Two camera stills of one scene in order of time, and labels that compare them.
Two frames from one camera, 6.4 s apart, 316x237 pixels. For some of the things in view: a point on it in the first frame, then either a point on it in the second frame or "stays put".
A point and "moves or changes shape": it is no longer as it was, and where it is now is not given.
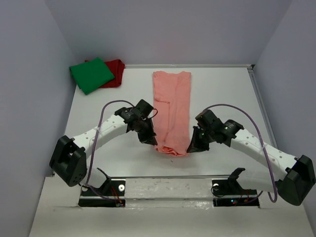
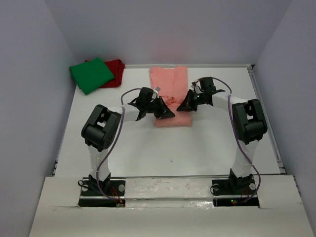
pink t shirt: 171,96 moves or changes shape
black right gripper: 195,146 to 187,103
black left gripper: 149,138 to 163,111
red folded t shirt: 116,67 stays put
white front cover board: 58,215 stays put
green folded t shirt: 91,74 stays put
